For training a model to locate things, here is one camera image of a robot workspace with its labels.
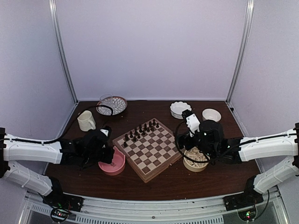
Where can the right aluminium frame post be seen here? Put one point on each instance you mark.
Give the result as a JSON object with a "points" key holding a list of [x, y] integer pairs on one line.
{"points": [[242, 49]]}

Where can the patterned ceramic plate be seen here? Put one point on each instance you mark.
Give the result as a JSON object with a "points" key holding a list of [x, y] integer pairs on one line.
{"points": [[120, 104]]}

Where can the pink bowl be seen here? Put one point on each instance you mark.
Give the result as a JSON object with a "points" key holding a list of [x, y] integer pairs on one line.
{"points": [[117, 165]]}

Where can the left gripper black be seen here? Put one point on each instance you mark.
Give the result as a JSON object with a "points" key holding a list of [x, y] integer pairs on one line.
{"points": [[110, 151]]}

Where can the cream spouted bowl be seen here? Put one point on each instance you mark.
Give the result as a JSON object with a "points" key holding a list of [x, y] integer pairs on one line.
{"points": [[195, 155]]}

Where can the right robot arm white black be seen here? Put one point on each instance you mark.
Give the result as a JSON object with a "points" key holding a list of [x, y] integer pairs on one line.
{"points": [[284, 146]]}

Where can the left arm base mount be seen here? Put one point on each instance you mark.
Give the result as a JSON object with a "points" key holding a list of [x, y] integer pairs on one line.
{"points": [[62, 205]]}

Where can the aluminium frame post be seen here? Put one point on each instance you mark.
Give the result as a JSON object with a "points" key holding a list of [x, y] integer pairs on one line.
{"points": [[242, 49], [62, 56]]}

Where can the front aluminium rail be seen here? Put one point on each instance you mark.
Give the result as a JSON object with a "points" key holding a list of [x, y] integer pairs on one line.
{"points": [[209, 210]]}

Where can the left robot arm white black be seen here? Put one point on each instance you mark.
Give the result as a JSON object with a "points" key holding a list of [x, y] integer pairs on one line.
{"points": [[13, 149]]}

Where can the wooden chess board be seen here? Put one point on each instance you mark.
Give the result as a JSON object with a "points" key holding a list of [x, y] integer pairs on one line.
{"points": [[151, 154]]}

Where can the left aluminium frame post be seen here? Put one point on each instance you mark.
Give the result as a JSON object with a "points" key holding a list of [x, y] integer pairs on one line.
{"points": [[62, 56]]}

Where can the white scalloped bowl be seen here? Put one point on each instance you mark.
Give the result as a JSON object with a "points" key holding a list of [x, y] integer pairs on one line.
{"points": [[177, 108]]}

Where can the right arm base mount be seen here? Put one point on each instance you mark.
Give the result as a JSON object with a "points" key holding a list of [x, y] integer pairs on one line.
{"points": [[245, 204]]}

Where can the cream ribbed mug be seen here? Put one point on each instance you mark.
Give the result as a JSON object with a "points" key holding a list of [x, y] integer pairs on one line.
{"points": [[86, 121]]}

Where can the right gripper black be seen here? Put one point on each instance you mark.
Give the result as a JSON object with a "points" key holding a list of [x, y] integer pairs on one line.
{"points": [[184, 138]]}

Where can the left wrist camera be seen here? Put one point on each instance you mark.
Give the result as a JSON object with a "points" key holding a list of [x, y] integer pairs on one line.
{"points": [[106, 130]]}

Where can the small cream round bowl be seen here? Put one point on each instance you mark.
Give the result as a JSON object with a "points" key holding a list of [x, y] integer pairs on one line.
{"points": [[211, 114]]}

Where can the clear drinking glass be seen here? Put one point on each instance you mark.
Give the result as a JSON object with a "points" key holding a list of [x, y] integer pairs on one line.
{"points": [[107, 100]]}

